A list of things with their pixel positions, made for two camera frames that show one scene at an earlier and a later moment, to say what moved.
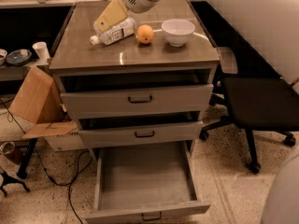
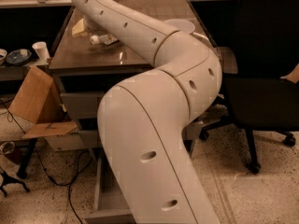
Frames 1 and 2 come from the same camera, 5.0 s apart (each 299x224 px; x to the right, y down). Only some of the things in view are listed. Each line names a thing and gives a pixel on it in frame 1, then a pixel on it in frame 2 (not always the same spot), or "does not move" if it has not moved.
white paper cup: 41,49 does not move
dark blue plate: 18,57 does not move
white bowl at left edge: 3,56 does not move
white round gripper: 144,0 to 90,24
